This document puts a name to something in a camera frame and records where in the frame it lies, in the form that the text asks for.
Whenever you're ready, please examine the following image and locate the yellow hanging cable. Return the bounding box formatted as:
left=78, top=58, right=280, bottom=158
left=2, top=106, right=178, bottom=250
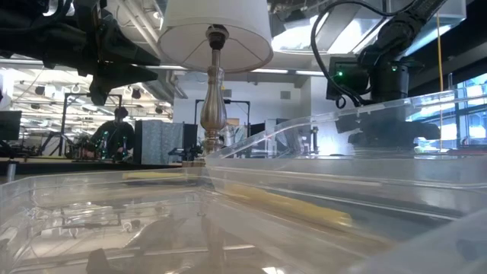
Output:
left=435, top=11, right=444, bottom=153

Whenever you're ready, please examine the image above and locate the black metal stand frame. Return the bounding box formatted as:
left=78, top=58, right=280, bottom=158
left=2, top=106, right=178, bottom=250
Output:
left=193, top=98, right=252, bottom=132

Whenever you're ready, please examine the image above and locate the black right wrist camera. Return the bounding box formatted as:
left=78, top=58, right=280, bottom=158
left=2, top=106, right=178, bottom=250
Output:
left=326, top=56, right=371, bottom=101

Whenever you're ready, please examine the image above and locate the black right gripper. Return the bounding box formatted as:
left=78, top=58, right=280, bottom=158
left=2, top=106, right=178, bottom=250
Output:
left=336, top=62, right=441, bottom=150

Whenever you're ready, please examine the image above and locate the clear plastic box lid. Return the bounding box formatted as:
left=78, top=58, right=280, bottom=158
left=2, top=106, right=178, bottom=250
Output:
left=0, top=167, right=267, bottom=274

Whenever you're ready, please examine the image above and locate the black monitor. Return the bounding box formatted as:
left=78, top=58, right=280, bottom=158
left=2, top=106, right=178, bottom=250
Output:
left=0, top=110, right=23, bottom=142

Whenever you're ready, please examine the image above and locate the person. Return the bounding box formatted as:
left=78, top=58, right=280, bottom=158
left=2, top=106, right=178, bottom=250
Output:
left=90, top=107, right=136, bottom=161

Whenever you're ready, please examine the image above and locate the white shade table lamp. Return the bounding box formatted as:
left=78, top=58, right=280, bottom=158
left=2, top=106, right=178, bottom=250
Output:
left=157, top=0, right=275, bottom=155

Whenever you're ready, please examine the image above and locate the grey partition panel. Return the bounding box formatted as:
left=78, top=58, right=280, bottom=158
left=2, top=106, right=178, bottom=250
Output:
left=133, top=119, right=184, bottom=165

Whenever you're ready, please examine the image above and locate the clear plastic supply box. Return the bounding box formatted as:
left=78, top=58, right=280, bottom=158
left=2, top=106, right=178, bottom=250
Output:
left=204, top=89, right=487, bottom=274

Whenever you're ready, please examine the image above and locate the yellow pencil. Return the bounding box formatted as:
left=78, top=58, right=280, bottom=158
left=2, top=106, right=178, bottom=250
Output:
left=121, top=170, right=192, bottom=181

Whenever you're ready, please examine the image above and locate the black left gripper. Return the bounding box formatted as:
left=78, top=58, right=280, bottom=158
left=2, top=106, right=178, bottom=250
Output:
left=0, top=0, right=161, bottom=107

